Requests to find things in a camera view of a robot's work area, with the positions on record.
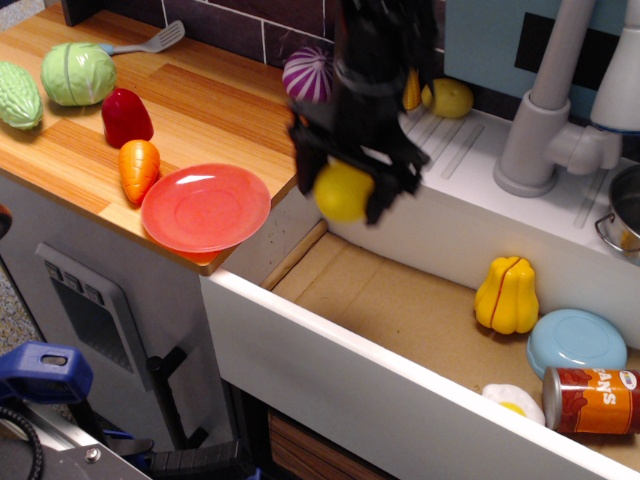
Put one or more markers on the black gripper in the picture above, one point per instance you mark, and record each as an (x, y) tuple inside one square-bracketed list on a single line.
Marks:
[(363, 131)]

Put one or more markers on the yellow toy lemon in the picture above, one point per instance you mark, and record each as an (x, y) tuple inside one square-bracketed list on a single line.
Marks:
[(342, 191)]

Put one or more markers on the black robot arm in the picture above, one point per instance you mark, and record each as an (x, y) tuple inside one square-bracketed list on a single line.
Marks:
[(378, 44)]

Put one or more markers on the red plastic plate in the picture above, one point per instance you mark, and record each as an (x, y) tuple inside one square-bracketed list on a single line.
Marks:
[(205, 208)]

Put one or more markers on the yellow toy corn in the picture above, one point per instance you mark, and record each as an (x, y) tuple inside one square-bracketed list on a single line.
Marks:
[(412, 94)]

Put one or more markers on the purple striped toy onion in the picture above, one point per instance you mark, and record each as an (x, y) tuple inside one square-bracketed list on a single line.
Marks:
[(308, 75)]

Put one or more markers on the yellow toy potato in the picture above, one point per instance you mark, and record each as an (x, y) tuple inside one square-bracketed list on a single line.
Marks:
[(447, 98)]

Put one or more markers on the grey toy faucet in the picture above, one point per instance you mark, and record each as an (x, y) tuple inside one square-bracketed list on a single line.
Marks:
[(541, 137)]

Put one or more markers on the yellow toy squash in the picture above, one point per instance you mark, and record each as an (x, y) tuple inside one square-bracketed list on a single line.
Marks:
[(506, 301)]

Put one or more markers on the orange toy carrot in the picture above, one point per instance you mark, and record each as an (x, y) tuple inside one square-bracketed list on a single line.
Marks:
[(139, 165)]

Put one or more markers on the grey toy spatula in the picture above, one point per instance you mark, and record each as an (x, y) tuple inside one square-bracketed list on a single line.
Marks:
[(164, 39)]

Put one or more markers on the red toy pepper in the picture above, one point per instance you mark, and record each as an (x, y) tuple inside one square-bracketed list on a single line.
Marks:
[(125, 118)]

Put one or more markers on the light blue toy bowl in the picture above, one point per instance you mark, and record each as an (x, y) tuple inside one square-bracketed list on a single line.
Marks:
[(573, 338)]

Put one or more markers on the white bottle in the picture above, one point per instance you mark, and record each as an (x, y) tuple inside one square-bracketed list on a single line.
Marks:
[(616, 106)]

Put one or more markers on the silver toy pot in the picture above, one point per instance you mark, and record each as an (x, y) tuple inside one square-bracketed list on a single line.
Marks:
[(619, 228)]

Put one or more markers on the toy fried egg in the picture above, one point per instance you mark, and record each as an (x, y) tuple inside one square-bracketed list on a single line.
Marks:
[(515, 399)]

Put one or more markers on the grey oven control panel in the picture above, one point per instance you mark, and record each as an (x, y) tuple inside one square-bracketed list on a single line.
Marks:
[(99, 313)]

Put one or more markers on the green toy cabbage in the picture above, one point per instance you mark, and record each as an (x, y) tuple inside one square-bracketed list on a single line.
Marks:
[(78, 74)]

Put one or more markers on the orange toy beans can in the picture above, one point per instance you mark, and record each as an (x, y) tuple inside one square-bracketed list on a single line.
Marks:
[(598, 401)]

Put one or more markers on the green toy bitter gourd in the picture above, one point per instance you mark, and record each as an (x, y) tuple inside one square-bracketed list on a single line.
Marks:
[(21, 104)]

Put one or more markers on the blue clamp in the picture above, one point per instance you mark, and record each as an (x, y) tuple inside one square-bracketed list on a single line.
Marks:
[(45, 373)]

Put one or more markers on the black oven door handle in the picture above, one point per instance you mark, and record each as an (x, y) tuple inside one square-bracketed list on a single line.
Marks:
[(160, 370)]

